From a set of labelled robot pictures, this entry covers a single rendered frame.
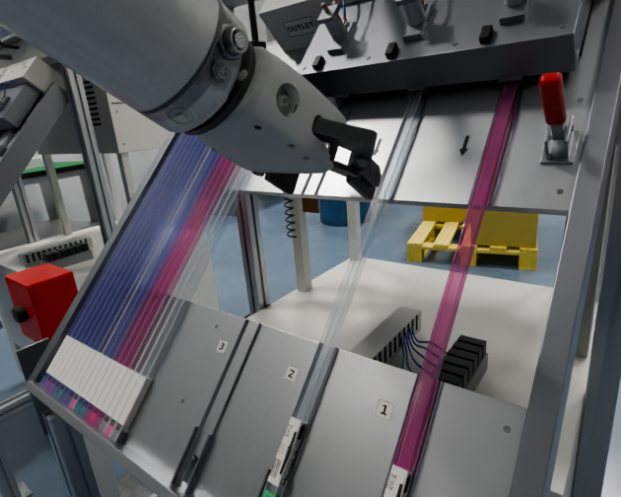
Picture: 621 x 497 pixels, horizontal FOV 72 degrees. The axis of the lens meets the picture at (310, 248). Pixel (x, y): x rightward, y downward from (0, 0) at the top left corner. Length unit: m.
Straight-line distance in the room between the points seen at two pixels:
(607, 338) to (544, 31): 0.45
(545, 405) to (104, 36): 0.37
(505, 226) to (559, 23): 2.53
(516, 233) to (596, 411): 2.25
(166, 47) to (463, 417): 0.34
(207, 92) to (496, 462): 0.33
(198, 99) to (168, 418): 0.41
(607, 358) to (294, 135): 0.62
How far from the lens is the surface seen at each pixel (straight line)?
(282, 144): 0.30
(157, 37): 0.25
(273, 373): 0.48
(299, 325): 1.00
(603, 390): 0.82
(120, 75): 0.26
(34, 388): 0.78
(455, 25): 0.57
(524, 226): 3.00
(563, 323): 0.40
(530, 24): 0.53
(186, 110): 0.27
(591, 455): 0.89
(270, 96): 0.28
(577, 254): 0.42
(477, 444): 0.40
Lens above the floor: 1.09
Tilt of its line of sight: 18 degrees down
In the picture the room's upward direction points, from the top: 5 degrees counter-clockwise
